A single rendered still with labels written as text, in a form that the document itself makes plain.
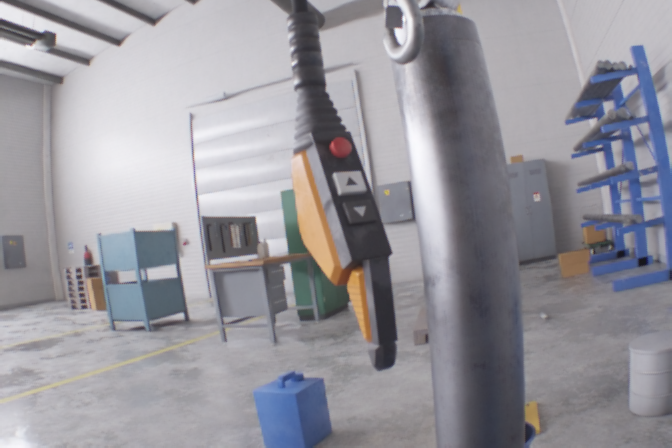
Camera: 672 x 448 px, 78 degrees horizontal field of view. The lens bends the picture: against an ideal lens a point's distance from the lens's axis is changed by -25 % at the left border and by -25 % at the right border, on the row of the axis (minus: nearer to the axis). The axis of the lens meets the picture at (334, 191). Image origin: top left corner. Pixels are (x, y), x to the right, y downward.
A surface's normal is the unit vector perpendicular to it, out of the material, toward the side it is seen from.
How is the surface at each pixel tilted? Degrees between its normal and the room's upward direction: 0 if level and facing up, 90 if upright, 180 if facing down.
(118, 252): 90
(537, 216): 90
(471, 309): 90
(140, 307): 90
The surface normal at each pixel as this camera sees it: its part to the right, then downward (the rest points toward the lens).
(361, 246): 0.36, -0.48
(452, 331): -0.67, 0.03
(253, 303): -0.33, -0.04
